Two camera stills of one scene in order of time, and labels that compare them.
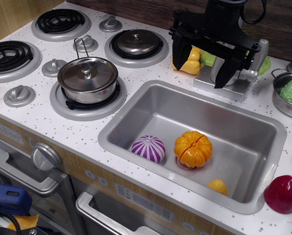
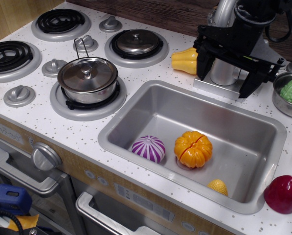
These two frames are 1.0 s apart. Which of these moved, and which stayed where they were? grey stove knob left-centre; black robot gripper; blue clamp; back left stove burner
Moved: black robot gripper
Stayed: grey stove knob left-centre; back left stove burner; blue clamp
